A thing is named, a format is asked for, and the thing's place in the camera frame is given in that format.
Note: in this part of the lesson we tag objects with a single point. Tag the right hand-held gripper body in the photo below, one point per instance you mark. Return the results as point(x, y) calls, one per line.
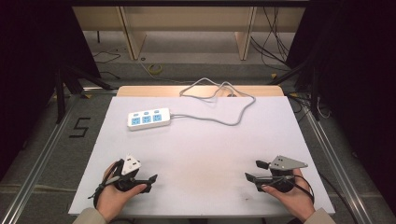
point(285, 163)

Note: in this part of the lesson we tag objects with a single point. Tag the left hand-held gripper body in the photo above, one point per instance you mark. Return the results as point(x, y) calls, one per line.
point(130, 165)

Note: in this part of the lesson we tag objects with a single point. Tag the person's right hand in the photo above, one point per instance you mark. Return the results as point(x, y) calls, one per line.
point(295, 199)

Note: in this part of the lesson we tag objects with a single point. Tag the person's left hand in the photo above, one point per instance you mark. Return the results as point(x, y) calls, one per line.
point(112, 199)

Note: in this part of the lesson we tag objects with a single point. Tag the white power strip blue sockets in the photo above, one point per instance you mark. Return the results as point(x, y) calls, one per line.
point(149, 118)

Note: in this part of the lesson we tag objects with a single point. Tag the black metal stand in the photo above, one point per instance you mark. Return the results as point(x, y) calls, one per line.
point(314, 93)
point(60, 93)

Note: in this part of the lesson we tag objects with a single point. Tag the wooden table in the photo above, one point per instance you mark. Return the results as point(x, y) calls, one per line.
point(149, 91)

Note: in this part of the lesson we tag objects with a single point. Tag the yellow tape roll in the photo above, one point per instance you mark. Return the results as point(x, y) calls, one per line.
point(154, 69)

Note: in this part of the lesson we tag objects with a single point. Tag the black curtain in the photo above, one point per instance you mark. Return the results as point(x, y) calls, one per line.
point(358, 77)
point(28, 62)

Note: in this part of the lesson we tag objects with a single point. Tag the aluminium floor rail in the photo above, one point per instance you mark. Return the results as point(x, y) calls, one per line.
point(336, 161)
point(37, 161)

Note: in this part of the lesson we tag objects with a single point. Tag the beige wooden furniture frame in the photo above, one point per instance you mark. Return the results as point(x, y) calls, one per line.
point(186, 18)

